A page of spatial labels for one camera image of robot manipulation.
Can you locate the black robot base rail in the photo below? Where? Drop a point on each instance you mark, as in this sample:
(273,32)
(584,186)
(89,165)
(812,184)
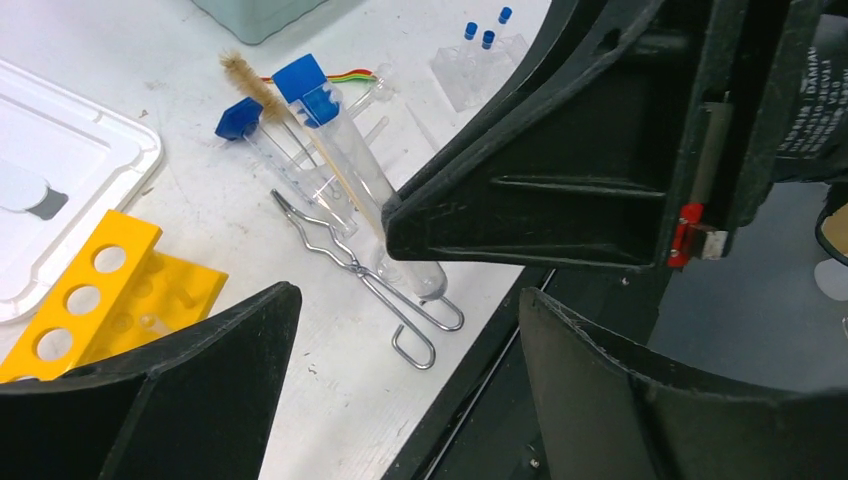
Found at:
(487,428)

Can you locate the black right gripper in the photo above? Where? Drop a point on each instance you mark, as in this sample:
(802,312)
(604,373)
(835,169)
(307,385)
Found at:
(571,163)

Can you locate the metal crucible tongs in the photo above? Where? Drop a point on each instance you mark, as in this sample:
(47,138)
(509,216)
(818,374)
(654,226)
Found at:
(378,287)

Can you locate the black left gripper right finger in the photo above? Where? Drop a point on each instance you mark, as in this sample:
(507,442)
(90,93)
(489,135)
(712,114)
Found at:
(611,408)

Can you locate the long glass stirring rod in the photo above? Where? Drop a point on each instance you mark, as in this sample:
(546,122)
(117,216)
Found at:
(380,91)

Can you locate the brown test tube brush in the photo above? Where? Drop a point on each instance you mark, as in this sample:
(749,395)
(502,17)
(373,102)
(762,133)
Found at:
(245,79)

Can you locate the white plastic bin lid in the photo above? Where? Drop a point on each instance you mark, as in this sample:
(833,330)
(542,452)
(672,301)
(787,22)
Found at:
(65,162)

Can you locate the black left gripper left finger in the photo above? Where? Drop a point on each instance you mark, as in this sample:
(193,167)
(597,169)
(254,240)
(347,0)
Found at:
(196,404)

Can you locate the yellow test tube rack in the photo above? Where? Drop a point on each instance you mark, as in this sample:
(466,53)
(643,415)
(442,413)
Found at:
(93,311)

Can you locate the red yellow plastic spatula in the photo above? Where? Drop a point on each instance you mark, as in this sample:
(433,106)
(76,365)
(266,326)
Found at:
(356,75)

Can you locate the teal plastic bin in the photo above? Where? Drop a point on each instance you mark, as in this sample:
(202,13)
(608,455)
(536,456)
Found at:
(253,21)

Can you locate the blue funnel on stem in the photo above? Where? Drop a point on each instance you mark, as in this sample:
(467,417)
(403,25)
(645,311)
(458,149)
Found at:
(306,181)

